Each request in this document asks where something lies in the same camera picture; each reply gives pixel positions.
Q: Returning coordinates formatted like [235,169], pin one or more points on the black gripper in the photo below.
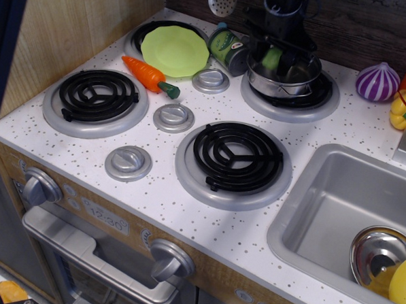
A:
[286,31]

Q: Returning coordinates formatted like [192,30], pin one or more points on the green toy broccoli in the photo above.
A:
[272,58]

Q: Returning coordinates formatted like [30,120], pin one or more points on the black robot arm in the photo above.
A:
[285,7]

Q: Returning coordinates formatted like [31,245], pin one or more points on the small steel pot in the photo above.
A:
[305,72]

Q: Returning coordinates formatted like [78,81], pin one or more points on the green toy peas can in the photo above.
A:
[230,51]

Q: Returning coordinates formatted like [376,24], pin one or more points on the back right stove burner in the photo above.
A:
[298,110]

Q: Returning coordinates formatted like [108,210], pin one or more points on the stove burner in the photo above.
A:
[134,40]
[95,103]
[233,166]
[298,110]

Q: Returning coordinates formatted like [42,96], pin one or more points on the silver stove knob back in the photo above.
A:
[210,81]

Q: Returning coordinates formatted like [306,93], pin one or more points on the silver stove knob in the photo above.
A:
[128,164]
[173,118]
[210,81]

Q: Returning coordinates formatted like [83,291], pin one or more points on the hanging silver skimmer ladle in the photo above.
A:
[222,8]

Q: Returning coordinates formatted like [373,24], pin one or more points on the light green plastic plate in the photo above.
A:
[175,51]

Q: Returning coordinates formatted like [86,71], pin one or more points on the purple striped toy onion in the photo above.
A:
[377,82]

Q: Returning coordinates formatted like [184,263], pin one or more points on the silver stove knob middle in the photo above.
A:
[173,118]

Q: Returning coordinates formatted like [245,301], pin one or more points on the orange toy carrot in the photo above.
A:
[150,77]

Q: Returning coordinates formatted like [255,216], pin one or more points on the front right stove burner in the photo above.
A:
[233,166]

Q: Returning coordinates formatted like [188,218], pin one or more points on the back left stove burner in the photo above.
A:
[134,40]

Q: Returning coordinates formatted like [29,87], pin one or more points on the grey toy sink basin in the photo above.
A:
[339,193]

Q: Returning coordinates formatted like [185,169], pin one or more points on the silver stove knob front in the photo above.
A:
[128,164]

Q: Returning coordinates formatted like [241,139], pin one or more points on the front left stove burner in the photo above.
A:
[95,103]

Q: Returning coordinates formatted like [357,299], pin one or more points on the steel pot lid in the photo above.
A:
[376,253]

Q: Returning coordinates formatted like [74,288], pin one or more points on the right oven dial knob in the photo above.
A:
[169,260]

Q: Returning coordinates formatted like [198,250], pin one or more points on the oven dial knob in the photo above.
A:
[169,260]
[40,188]

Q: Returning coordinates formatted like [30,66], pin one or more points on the left oven dial knob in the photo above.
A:
[40,188]

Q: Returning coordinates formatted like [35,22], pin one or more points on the yellow round toy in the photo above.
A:
[397,288]

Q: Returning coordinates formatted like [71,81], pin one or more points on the silver oven door handle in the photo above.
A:
[79,248]

